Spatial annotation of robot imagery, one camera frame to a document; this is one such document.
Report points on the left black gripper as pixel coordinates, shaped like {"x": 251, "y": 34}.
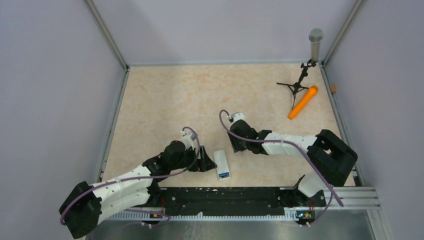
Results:
{"x": 203, "y": 164}

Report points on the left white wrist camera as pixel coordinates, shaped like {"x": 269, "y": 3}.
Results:
{"x": 188, "y": 139}

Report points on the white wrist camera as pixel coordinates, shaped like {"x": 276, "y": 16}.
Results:
{"x": 234, "y": 117}
{"x": 188, "y": 139}

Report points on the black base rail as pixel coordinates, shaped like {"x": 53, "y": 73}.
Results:
{"x": 232, "y": 201}

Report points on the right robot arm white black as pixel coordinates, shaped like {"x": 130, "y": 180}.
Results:
{"x": 331, "y": 159}

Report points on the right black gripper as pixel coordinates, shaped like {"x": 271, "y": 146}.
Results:
{"x": 237, "y": 147}

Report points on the grey metal cylinder post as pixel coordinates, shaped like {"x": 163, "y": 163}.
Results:
{"x": 315, "y": 37}

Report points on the black mini tripod stand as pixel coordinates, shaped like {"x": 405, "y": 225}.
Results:
{"x": 297, "y": 87}

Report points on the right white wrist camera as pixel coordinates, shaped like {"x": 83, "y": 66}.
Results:
{"x": 234, "y": 117}

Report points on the blue AAA battery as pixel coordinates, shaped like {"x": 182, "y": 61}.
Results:
{"x": 224, "y": 175}

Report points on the small tan block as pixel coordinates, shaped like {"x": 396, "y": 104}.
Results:
{"x": 332, "y": 88}

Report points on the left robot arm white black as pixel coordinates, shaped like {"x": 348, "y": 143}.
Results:
{"x": 88, "y": 205}

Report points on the white remote control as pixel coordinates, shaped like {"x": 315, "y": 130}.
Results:
{"x": 221, "y": 161}

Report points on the orange toy microphone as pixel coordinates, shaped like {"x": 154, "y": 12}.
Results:
{"x": 311, "y": 92}

